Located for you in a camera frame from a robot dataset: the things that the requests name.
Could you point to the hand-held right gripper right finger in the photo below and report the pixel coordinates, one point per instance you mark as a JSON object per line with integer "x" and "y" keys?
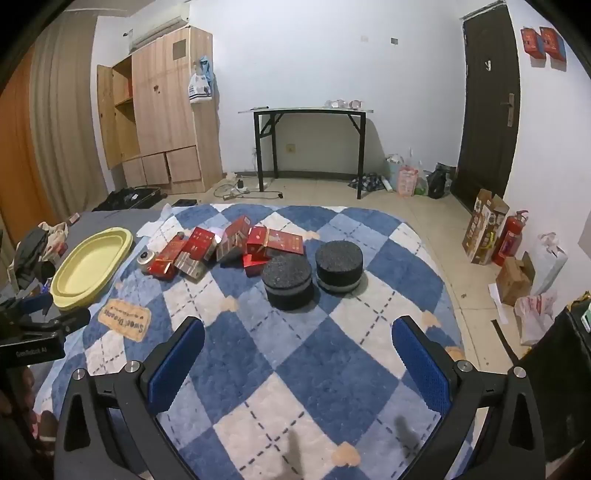
{"x": 422, "y": 360}

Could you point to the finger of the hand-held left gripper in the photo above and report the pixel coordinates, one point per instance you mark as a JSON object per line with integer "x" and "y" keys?
{"x": 36, "y": 301}
{"x": 69, "y": 321}

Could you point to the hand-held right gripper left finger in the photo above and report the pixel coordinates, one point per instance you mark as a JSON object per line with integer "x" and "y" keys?
{"x": 175, "y": 360}

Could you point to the yellow plastic basin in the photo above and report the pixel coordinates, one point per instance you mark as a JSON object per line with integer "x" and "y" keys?
{"x": 87, "y": 263}

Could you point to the small round beige case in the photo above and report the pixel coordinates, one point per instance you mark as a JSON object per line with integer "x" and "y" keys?
{"x": 147, "y": 261}

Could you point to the pile of red cigarette packs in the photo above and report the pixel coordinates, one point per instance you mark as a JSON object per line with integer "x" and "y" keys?
{"x": 281, "y": 242}

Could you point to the dark clothing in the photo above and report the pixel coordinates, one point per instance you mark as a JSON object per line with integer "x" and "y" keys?
{"x": 28, "y": 258}

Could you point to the beige cloth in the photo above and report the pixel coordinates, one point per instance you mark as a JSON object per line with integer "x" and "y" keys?
{"x": 54, "y": 233}

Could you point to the grey bed sheet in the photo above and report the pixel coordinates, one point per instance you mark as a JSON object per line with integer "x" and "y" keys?
{"x": 92, "y": 224}

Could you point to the blue checkered blanket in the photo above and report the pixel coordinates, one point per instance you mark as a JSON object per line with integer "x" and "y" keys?
{"x": 323, "y": 369}

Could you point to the white red-printed plastic bag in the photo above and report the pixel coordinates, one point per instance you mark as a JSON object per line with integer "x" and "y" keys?
{"x": 535, "y": 318}

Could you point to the brown cardboard box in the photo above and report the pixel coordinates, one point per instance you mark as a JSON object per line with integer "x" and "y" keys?
{"x": 512, "y": 279}

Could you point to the white paper sheet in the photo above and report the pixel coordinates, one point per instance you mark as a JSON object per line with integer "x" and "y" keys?
{"x": 154, "y": 224}

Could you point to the open black suitcase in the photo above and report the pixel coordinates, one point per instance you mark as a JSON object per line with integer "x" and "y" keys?
{"x": 129, "y": 198}

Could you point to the orange curtain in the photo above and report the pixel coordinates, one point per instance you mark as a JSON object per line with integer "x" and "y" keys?
{"x": 23, "y": 161}

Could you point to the printed cardboard box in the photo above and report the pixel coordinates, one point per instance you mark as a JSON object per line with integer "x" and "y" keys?
{"x": 480, "y": 230}

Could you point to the red fire extinguisher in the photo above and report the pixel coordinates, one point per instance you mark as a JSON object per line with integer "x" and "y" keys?
{"x": 508, "y": 240}

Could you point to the white paper bag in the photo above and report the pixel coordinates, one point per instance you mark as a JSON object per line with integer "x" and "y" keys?
{"x": 549, "y": 267}

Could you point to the black foam tray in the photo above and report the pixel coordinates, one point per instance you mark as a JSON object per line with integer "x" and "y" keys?
{"x": 184, "y": 202}

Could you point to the black bag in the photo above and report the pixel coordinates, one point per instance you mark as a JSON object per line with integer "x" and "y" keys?
{"x": 438, "y": 183}

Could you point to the pink plastic bag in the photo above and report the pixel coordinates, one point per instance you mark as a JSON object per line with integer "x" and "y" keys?
{"x": 407, "y": 180}

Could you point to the plaid cloth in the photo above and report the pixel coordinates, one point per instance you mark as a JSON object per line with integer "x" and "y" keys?
{"x": 369, "y": 182}

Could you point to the beige curtain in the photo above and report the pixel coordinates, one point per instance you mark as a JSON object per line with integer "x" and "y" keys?
{"x": 69, "y": 115}

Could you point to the white translucent plastic bag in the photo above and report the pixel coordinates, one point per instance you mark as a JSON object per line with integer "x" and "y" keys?
{"x": 393, "y": 167}

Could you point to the wooden wardrobe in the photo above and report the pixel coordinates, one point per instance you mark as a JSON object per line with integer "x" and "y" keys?
{"x": 161, "y": 106}

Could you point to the dark brown door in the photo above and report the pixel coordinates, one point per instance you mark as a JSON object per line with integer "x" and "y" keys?
{"x": 489, "y": 115}

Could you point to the white hanging plastic bag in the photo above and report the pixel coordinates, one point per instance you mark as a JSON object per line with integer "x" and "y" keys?
{"x": 201, "y": 87}

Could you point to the clear plastic packaging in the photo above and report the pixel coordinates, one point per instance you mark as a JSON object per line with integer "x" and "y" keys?
{"x": 344, "y": 103}

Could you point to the black folding table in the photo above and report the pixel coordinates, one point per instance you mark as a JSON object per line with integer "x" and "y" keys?
{"x": 304, "y": 110}

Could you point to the white air conditioner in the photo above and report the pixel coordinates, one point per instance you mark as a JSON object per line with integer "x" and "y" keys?
{"x": 157, "y": 25}

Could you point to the red wall-mounted box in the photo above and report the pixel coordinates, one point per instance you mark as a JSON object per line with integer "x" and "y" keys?
{"x": 552, "y": 42}
{"x": 531, "y": 40}

